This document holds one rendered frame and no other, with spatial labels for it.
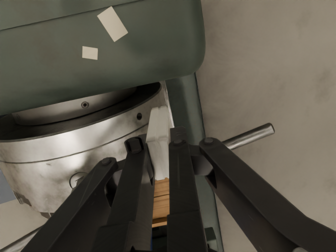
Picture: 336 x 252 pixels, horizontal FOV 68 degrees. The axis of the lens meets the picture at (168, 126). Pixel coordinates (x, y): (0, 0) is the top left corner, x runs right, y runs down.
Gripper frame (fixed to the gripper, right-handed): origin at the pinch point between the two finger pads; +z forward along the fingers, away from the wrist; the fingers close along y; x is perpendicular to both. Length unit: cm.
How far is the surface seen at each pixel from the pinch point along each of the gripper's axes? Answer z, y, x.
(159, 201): 47, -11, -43
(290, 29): 141, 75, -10
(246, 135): 4.8, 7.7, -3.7
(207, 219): 83, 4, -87
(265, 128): 4.6, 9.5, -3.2
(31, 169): 12.0, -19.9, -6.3
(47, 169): 11.7, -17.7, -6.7
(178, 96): 83, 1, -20
